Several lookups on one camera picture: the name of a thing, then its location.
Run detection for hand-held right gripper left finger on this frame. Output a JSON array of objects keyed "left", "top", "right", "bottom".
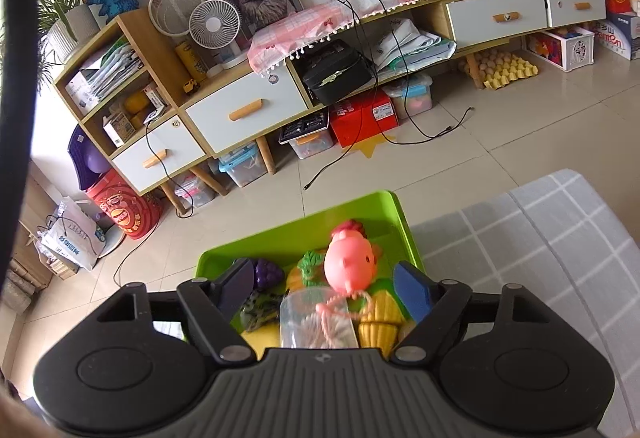
[{"left": 95, "top": 259, "right": 257, "bottom": 365}]

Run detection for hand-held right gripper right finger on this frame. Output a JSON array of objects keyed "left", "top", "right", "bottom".
[{"left": 387, "top": 262, "right": 543, "bottom": 366}]

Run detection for purple toy grapes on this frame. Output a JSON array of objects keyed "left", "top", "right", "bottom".
[{"left": 252, "top": 257, "right": 286, "bottom": 291}]

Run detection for yellow toy corn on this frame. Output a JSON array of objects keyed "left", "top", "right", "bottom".
[{"left": 357, "top": 291, "right": 406, "bottom": 349}]

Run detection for yellow toy pot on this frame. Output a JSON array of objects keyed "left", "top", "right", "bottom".
[{"left": 240, "top": 323, "right": 283, "bottom": 349}]

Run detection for pink pig toy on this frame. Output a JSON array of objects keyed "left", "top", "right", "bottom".
[{"left": 312, "top": 219, "right": 381, "bottom": 351}]

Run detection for clear cotton swab jar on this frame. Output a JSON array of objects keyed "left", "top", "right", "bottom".
[{"left": 279, "top": 287, "right": 361, "bottom": 350}]

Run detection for orange toy pumpkin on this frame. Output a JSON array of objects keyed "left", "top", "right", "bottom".
[{"left": 285, "top": 251, "right": 328, "bottom": 294}]

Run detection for green plastic bin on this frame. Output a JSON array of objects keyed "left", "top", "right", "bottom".
[{"left": 184, "top": 189, "right": 426, "bottom": 349}]

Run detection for clear storage box blue lid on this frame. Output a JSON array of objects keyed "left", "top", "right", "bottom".
[{"left": 217, "top": 143, "right": 271, "bottom": 189}]

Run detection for white round stand base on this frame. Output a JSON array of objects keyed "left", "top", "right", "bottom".
[{"left": 95, "top": 218, "right": 126, "bottom": 259}]

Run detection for red printed bucket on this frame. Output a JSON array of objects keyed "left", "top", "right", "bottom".
[{"left": 85, "top": 168, "right": 163, "bottom": 239}]

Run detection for grey checked cloth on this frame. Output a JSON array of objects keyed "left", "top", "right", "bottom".
[{"left": 410, "top": 168, "right": 640, "bottom": 438}]

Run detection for yellow star mat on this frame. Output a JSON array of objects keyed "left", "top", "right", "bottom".
[{"left": 341, "top": 133, "right": 398, "bottom": 159}]

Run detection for clear storage box black lid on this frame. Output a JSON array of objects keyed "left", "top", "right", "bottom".
[{"left": 278, "top": 115, "right": 335, "bottom": 160}]

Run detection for white shopping bag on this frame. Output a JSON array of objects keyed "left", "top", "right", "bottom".
[{"left": 40, "top": 197, "right": 108, "bottom": 271}]

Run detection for red cardboard box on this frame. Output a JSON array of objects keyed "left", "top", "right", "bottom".
[{"left": 329, "top": 88, "right": 400, "bottom": 148}]

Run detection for clear storage box white lid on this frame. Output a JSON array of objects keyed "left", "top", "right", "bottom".
[{"left": 387, "top": 73, "right": 433, "bottom": 119}]

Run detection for small white carton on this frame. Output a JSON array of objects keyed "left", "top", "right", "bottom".
[{"left": 102, "top": 111, "right": 136, "bottom": 146}]

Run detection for brown cardboard box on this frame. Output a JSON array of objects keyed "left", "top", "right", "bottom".
[{"left": 7, "top": 233, "right": 78, "bottom": 299}]

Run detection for yellow can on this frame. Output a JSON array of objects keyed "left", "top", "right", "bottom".
[{"left": 174, "top": 41, "right": 208, "bottom": 82}]

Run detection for wooden cabinet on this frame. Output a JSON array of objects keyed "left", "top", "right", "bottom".
[{"left": 52, "top": 0, "right": 608, "bottom": 219}]

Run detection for black bag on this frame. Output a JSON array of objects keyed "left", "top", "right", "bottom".
[{"left": 292, "top": 39, "right": 373, "bottom": 106}]

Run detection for yellow egg tray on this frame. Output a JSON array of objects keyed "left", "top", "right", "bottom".
[{"left": 457, "top": 48, "right": 538, "bottom": 90}]

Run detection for stack of folded bags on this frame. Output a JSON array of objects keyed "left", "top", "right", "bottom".
[{"left": 372, "top": 18, "right": 457, "bottom": 72}]

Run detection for stack of documents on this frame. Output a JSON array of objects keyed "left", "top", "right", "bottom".
[{"left": 65, "top": 36, "right": 146, "bottom": 111}]

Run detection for white desk fan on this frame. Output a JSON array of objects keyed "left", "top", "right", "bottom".
[{"left": 189, "top": 0, "right": 251, "bottom": 69}]

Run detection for pink fringed cloth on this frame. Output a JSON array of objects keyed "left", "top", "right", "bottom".
[{"left": 248, "top": 0, "right": 493, "bottom": 76}]

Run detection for white crate with toys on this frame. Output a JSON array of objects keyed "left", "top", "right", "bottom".
[{"left": 525, "top": 29, "right": 596, "bottom": 73}]

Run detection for white and blue carton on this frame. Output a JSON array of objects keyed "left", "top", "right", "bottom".
[{"left": 597, "top": 13, "right": 640, "bottom": 62}]

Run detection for white drawer with wooden handle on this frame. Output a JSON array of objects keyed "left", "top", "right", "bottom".
[
  {"left": 446, "top": 0, "right": 546, "bottom": 49},
  {"left": 111, "top": 121, "right": 207, "bottom": 194},
  {"left": 544, "top": 0, "right": 607, "bottom": 28},
  {"left": 184, "top": 68, "right": 311, "bottom": 154}
]

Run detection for black cable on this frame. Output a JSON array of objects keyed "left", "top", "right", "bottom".
[{"left": 330, "top": 0, "right": 475, "bottom": 141}]

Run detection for white wire fan guard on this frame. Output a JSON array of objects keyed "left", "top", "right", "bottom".
[{"left": 148, "top": 0, "right": 205, "bottom": 38}]

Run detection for dark strap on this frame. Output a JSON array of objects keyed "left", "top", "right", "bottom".
[{"left": 0, "top": 0, "right": 41, "bottom": 299}]

